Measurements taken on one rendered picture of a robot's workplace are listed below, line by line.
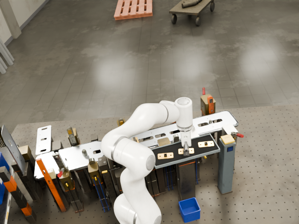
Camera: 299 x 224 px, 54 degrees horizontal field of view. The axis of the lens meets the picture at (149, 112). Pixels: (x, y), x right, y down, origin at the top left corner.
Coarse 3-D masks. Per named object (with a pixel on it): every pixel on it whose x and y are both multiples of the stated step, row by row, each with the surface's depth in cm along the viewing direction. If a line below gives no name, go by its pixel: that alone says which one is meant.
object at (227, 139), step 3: (225, 135) 169; (228, 135) 169; (222, 138) 168; (225, 138) 167; (228, 138) 167; (231, 138) 167; (225, 141) 165; (228, 141) 165; (231, 141) 165; (234, 141) 166
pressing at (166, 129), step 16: (224, 112) 210; (160, 128) 205; (176, 128) 203; (208, 128) 199; (80, 144) 202; (96, 144) 200; (144, 144) 194; (48, 160) 193; (64, 160) 191; (80, 160) 189; (96, 160) 188
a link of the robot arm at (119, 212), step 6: (120, 198) 136; (114, 204) 137; (120, 204) 134; (126, 204) 133; (114, 210) 137; (120, 210) 134; (126, 210) 132; (132, 210) 131; (120, 216) 135; (126, 216) 132; (132, 216) 130; (120, 222) 138; (126, 222) 138; (132, 222) 131
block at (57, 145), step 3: (57, 141) 210; (60, 141) 209; (51, 144) 208; (54, 144) 208; (57, 144) 207; (60, 144) 207; (51, 147) 206; (54, 147) 205; (57, 147) 205; (60, 147) 205; (51, 150) 203
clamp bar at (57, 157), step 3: (54, 150) 168; (57, 150) 168; (54, 153) 167; (57, 153) 166; (54, 156) 165; (57, 156) 165; (60, 156) 168; (54, 159) 167; (57, 159) 168; (60, 159) 168; (57, 162) 169; (60, 162) 170; (63, 162) 172; (57, 165) 171; (60, 165) 172; (63, 165) 173; (60, 168) 174
